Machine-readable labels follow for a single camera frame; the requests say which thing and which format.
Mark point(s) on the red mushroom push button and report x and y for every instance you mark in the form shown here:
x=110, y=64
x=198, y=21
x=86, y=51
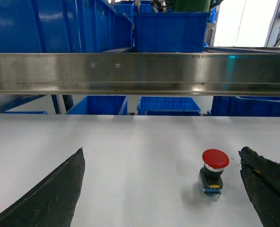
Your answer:
x=209, y=179

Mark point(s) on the large blue bin upper left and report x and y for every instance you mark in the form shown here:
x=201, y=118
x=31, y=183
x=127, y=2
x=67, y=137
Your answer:
x=62, y=26

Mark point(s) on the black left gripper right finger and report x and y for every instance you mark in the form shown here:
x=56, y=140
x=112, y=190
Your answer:
x=261, y=179

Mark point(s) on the blue bin lower centre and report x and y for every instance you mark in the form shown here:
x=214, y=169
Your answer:
x=168, y=106

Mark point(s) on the person in green shirt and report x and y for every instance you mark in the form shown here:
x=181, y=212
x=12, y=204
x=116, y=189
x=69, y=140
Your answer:
x=191, y=5

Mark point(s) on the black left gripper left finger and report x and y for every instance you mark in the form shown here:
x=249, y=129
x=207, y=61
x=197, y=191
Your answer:
x=52, y=202

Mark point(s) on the blue bin lower left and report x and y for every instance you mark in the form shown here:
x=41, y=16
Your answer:
x=101, y=105

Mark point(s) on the blue bin upper centre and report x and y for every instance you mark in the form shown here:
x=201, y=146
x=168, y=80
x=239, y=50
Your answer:
x=170, y=31

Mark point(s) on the stainless steel shelf rail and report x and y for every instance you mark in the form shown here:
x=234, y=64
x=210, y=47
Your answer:
x=211, y=73

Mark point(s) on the blue bin lower right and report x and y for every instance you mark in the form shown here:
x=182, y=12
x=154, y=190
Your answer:
x=253, y=106

